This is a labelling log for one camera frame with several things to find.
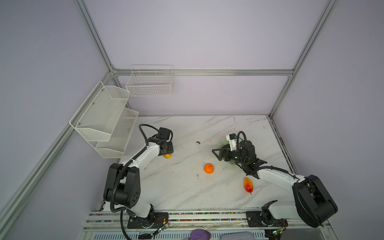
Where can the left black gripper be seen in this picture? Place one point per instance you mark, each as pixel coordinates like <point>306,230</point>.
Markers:
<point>170,150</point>

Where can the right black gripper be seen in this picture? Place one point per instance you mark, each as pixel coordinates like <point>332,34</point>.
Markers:
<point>226,152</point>

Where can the orange tangerine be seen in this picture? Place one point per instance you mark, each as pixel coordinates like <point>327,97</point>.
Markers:
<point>209,168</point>

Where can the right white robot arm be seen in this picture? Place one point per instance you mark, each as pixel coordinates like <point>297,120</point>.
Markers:
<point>310,200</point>

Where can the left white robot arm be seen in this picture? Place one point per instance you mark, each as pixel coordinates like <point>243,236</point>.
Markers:
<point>123,184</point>

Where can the green glass fruit bowl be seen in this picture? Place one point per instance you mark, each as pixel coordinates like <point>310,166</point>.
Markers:
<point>225,144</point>

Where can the white mesh two-tier shelf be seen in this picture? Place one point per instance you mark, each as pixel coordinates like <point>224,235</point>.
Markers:
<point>105,121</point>

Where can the purple cap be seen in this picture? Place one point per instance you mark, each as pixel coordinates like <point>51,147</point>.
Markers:
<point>200,234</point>

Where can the white wire wall basket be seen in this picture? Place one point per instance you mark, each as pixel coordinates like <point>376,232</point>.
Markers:
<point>151,81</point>

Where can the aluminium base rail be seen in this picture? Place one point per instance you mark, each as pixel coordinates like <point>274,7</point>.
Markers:
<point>179,225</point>

